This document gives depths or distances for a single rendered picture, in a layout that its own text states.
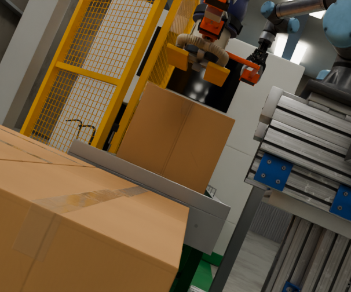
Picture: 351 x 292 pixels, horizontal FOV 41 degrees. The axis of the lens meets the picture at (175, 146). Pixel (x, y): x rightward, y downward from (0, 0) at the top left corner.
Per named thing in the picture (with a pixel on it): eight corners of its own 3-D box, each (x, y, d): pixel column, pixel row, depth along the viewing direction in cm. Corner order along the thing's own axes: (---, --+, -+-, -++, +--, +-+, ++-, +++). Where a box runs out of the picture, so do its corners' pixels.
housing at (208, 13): (203, 16, 173) (208, 5, 173) (219, 24, 173) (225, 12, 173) (204, 10, 166) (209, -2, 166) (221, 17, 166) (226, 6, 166)
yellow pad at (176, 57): (167, 63, 233) (171, 54, 233) (186, 72, 233) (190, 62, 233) (165, 46, 199) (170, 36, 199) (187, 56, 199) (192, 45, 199)
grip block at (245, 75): (238, 80, 250) (242, 71, 250) (253, 86, 249) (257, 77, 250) (240, 77, 241) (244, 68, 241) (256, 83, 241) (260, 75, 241)
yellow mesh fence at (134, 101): (101, 215, 428) (193, 6, 437) (112, 219, 428) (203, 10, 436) (66, 229, 312) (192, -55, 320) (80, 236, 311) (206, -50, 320)
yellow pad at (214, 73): (203, 79, 232) (207, 69, 233) (221, 87, 232) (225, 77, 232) (207, 64, 198) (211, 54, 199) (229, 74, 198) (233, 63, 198)
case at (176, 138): (123, 168, 255) (153, 101, 257) (191, 197, 255) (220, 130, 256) (109, 169, 195) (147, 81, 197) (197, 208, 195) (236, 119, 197)
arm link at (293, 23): (284, 25, 228) (267, 25, 237) (297, 36, 235) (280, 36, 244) (290, 11, 228) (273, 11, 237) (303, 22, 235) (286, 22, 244)
